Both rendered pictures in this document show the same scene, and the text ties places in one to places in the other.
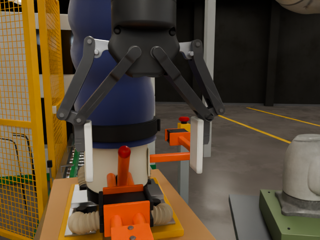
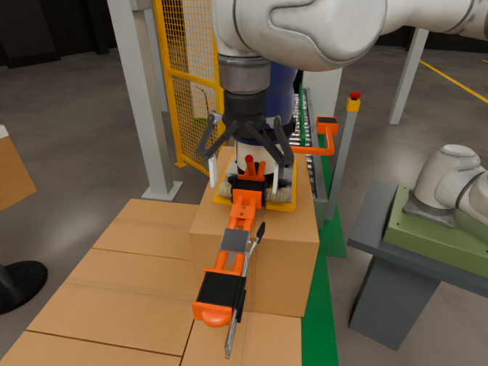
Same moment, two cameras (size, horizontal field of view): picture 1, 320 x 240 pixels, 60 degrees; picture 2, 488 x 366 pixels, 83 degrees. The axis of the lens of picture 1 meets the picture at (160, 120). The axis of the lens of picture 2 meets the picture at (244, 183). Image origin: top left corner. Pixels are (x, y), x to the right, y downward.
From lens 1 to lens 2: 0.31 m
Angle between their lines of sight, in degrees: 32
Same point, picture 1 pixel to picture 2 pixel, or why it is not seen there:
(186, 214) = (306, 196)
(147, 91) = (284, 102)
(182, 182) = (340, 155)
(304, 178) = (432, 186)
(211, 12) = not seen: outside the picture
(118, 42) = (226, 118)
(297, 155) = (433, 165)
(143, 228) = (250, 209)
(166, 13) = (252, 108)
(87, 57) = (209, 125)
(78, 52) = not seen: hidden behind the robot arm
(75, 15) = not seen: hidden behind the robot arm
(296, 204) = (418, 205)
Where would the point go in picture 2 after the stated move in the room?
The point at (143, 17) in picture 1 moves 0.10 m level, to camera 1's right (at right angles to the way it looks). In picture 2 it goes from (237, 112) to (293, 120)
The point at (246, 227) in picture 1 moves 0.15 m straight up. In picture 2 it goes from (369, 212) to (377, 184)
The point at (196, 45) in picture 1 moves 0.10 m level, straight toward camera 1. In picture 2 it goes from (276, 123) to (249, 144)
